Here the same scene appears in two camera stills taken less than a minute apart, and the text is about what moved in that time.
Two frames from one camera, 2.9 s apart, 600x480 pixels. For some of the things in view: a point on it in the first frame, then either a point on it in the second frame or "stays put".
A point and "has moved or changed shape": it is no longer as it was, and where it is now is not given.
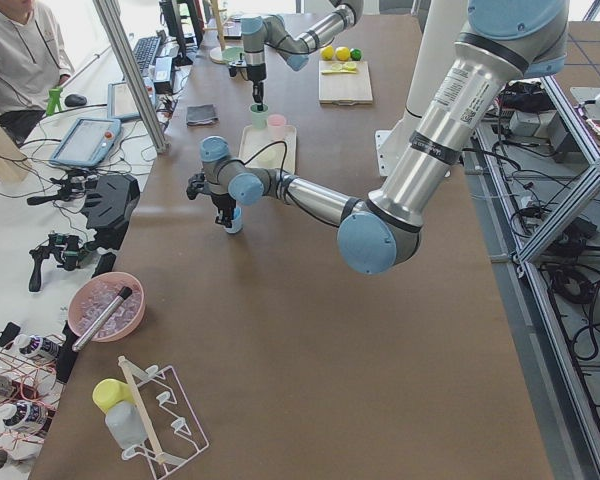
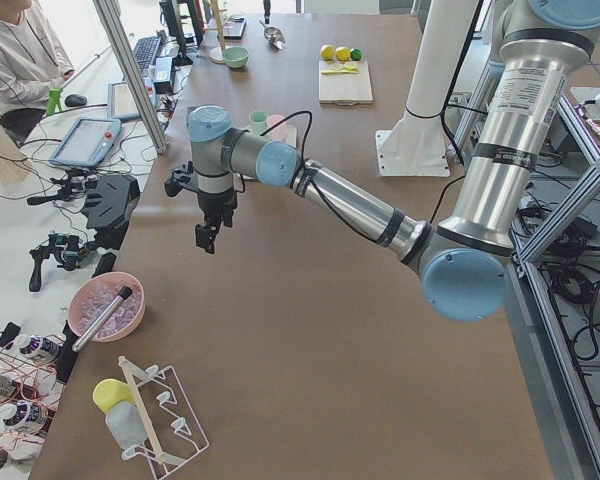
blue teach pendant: x=88 y=142 stays put
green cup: x=259 y=118 has moved or changed shape
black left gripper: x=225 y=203 -> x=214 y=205
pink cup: x=276 y=126 stays put
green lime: x=355 y=54 stays put
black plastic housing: x=109 y=204 stays put
